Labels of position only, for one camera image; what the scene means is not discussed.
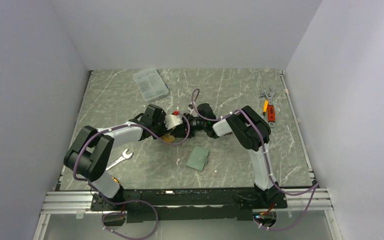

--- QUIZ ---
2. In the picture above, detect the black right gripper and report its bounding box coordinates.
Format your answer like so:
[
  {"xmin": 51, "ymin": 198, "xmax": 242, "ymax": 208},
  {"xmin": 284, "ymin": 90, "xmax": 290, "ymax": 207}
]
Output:
[{"xmin": 170, "ymin": 113, "xmax": 207, "ymax": 139}]

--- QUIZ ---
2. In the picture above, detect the gold credit card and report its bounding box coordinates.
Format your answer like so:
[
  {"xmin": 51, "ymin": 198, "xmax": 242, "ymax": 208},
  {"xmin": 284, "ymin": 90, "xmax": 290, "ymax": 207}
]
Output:
[{"xmin": 161, "ymin": 133, "xmax": 176, "ymax": 144}]

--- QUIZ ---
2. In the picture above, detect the green card holder wallet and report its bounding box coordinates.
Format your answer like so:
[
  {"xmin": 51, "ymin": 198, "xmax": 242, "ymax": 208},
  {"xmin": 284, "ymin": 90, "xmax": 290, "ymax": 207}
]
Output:
[{"xmin": 186, "ymin": 146, "xmax": 210, "ymax": 172}]

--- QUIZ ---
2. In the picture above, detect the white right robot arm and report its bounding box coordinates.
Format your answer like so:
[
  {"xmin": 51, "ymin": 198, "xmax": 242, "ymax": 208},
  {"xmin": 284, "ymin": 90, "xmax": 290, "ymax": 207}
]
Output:
[{"xmin": 185, "ymin": 103, "xmax": 288, "ymax": 209}]

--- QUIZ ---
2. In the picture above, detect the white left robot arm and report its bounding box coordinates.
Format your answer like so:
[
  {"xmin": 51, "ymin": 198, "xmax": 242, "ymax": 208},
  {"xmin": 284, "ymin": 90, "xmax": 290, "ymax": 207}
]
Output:
[{"xmin": 63, "ymin": 104, "xmax": 191, "ymax": 210}]

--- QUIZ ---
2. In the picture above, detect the clear plastic organizer box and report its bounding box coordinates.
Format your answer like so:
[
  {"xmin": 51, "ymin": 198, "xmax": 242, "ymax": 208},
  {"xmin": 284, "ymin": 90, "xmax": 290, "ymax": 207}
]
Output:
[{"xmin": 132, "ymin": 68, "xmax": 169, "ymax": 102}]

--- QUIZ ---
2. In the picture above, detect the silver open-end wrench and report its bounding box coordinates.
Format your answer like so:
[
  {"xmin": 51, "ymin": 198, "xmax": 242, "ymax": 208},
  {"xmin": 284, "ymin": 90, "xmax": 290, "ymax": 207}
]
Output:
[{"xmin": 105, "ymin": 148, "xmax": 133, "ymax": 171}]

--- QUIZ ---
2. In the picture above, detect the orange small screwdriver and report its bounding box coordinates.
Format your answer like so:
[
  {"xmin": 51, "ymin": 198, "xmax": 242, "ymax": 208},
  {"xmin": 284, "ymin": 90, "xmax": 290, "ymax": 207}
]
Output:
[{"xmin": 262, "ymin": 100, "xmax": 269, "ymax": 117}]

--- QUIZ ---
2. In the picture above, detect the yellow black screwdriver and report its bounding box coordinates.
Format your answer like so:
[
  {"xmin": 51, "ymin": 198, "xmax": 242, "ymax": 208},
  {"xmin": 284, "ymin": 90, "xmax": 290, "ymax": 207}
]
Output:
[{"xmin": 112, "ymin": 176, "xmax": 120, "ymax": 184}]

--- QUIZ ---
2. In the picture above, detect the red adjustable wrench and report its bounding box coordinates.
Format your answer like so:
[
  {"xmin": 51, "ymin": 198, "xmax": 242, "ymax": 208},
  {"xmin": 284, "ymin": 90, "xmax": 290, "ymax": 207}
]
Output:
[{"xmin": 260, "ymin": 87, "xmax": 276, "ymax": 128}]

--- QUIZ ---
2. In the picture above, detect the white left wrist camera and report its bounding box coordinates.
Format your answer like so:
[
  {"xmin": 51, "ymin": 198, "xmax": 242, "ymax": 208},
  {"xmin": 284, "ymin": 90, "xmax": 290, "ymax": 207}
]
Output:
[{"xmin": 164, "ymin": 111, "xmax": 183, "ymax": 130}]

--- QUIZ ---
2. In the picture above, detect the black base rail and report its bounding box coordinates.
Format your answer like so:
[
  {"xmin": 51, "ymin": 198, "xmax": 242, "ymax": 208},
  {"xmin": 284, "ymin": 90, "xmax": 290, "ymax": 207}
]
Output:
[{"xmin": 90, "ymin": 187, "xmax": 288, "ymax": 223}]

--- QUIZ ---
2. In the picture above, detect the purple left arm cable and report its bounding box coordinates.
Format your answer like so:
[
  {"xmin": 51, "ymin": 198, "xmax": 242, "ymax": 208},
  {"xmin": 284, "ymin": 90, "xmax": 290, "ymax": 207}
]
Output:
[{"xmin": 72, "ymin": 112, "xmax": 192, "ymax": 240}]

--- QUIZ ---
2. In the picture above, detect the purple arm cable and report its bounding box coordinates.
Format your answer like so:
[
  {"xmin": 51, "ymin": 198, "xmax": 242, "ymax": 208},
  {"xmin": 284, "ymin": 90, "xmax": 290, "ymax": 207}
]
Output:
[
  {"xmin": 72, "ymin": 112, "xmax": 192, "ymax": 240},
  {"xmin": 191, "ymin": 88, "xmax": 320, "ymax": 232}
]

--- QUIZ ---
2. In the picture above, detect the aluminium frame rail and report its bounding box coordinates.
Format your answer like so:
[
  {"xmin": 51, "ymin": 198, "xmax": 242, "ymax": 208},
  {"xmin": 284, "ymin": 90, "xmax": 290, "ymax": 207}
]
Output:
[{"xmin": 33, "ymin": 191, "xmax": 93, "ymax": 240}]

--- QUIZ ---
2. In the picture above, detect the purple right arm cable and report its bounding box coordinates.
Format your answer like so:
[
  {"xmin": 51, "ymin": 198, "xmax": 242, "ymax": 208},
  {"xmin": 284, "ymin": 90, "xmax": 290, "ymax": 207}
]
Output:
[{"xmin": 191, "ymin": 88, "xmax": 320, "ymax": 232}]

